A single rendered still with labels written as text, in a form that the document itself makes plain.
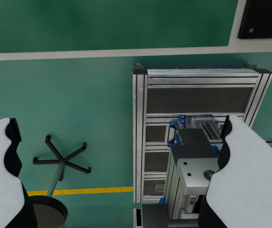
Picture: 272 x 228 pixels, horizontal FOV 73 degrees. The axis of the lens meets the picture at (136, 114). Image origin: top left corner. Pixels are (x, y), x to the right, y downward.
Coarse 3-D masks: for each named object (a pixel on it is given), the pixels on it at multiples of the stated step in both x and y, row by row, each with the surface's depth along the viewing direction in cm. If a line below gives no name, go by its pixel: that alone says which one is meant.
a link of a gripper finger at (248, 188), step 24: (240, 120) 10; (240, 144) 8; (264, 144) 8; (240, 168) 7; (264, 168) 7; (216, 192) 6; (240, 192) 6; (264, 192) 6; (216, 216) 6; (240, 216) 6; (264, 216) 6
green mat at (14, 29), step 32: (0, 0) 42; (32, 0) 42; (64, 0) 43; (96, 0) 43; (128, 0) 43; (160, 0) 43; (192, 0) 44; (224, 0) 44; (0, 32) 46; (32, 32) 46; (64, 32) 46; (96, 32) 46; (128, 32) 47; (160, 32) 47; (192, 32) 47; (224, 32) 47
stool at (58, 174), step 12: (48, 144) 153; (84, 144) 158; (60, 156) 161; (72, 156) 160; (60, 168) 156; (84, 168) 172; (60, 180) 177; (48, 192) 136; (36, 204) 114; (48, 204) 116; (60, 204) 121; (36, 216) 121; (48, 216) 122; (60, 216) 122
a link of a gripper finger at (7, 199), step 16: (0, 128) 9; (16, 128) 10; (0, 144) 8; (16, 144) 10; (0, 160) 7; (16, 160) 9; (0, 176) 7; (16, 176) 7; (0, 192) 6; (16, 192) 6; (0, 208) 6; (16, 208) 6; (32, 208) 7; (0, 224) 5; (16, 224) 6; (32, 224) 6
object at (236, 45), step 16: (240, 0) 44; (240, 16) 46; (144, 48) 49; (160, 48) 49; (176, 48) 49; (192, 48) 50; (208, 48) 50; (224, 48) 50; (240, 48) 50; (256, 48) 50
